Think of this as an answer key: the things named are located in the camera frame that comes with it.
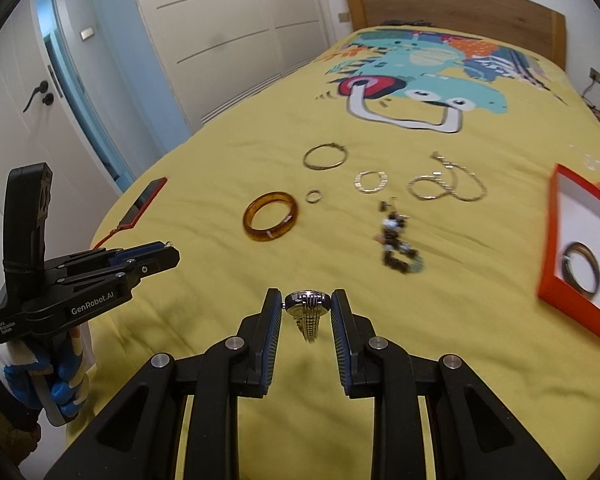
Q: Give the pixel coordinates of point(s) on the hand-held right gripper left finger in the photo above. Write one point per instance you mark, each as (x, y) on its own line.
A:
(272, 342)

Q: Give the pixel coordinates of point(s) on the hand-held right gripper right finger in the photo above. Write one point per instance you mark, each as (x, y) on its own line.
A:
(341, 345)

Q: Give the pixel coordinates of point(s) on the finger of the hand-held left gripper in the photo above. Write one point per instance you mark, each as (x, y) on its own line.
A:
(155, 262)
(140, 251)

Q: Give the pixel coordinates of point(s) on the silver wristwatch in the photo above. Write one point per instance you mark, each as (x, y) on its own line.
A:
(307, 317)

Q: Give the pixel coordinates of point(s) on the amber bangle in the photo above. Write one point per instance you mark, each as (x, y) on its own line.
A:
(248, 220)

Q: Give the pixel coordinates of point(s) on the silver twisted bangle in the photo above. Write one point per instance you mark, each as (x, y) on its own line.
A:
(411, 187)

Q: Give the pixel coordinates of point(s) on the thin metal bangle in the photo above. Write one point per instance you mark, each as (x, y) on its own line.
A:
(304, 158)

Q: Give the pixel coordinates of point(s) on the dark bangle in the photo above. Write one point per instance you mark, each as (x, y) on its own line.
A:
(596, 272)

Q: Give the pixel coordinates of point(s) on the red jewelry box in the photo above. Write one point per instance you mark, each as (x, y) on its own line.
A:
(580, 220)

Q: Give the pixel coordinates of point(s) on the person's left hand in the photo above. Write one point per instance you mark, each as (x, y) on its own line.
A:
(62, 390)

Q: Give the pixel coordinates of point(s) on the red phone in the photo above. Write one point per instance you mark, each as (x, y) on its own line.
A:
(145, 202)

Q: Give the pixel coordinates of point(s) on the yellow printed blanket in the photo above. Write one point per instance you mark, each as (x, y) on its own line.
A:
(480, 360)

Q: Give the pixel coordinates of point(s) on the white door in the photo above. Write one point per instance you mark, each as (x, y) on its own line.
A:
(20, 150)

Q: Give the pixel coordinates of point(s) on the white wardrobe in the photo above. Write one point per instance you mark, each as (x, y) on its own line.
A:
(220, 25)

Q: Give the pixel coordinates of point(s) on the wooden headboard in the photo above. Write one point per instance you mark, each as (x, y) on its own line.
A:
(455, 10)

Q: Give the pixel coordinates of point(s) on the light switch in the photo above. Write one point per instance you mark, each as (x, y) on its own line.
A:
(87, 33)

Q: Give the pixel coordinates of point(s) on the metal wall socket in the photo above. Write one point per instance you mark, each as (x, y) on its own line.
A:
(597, 76)

